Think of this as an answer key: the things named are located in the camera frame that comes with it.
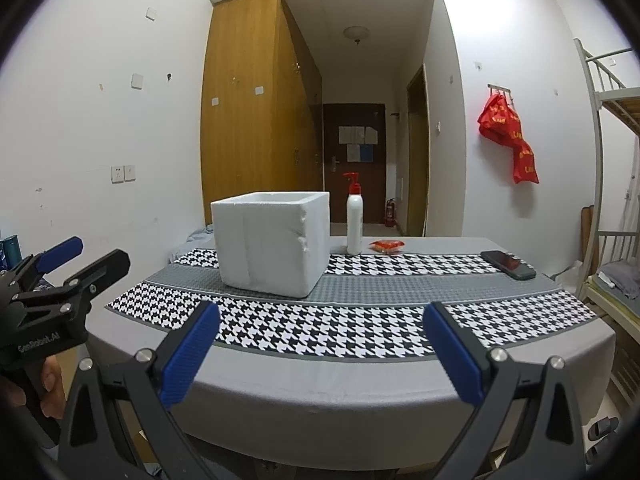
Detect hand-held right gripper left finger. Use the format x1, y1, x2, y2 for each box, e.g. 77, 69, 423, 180
57, 301, 221, 480

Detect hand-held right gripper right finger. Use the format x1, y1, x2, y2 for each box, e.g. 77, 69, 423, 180
422, 301, 586, 480

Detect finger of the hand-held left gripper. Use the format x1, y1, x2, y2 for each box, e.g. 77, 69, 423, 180
10, 236, 84, 288
14, 248, 132, 322

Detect white foam box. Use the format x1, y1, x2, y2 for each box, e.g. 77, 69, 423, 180
210, 190, 331, 301

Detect person's left hand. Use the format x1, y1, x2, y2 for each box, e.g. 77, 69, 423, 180
0, 355, 69, 420

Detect blue bottle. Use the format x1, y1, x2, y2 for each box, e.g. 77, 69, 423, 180
1, 235, 20, 272

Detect light blue crumpled cloth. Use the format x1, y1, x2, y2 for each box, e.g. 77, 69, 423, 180
185, 225, 217, 247

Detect black smartphone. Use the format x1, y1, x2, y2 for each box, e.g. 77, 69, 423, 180
480, 250, 537, 281

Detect houndstooth grey tablecloth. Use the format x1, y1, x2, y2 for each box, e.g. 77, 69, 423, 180
82, 236, 617, 466

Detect grey folded clothes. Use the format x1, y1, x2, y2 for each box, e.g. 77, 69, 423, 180
597, 260, 640, 301

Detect dark brown entrance door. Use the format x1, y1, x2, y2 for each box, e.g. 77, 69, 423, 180
322, 103, 387, 223

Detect light wooden side door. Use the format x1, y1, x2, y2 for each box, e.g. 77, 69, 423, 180
406, 64, 431, 237

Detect wooden wardrobe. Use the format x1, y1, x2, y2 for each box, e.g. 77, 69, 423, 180
201, 0, 325, 228

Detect large red plastic bag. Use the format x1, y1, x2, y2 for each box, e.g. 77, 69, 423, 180
477, 92, 521, 147

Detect metal bunk bed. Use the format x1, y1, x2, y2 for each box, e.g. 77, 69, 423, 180
572, 37, 640, 406

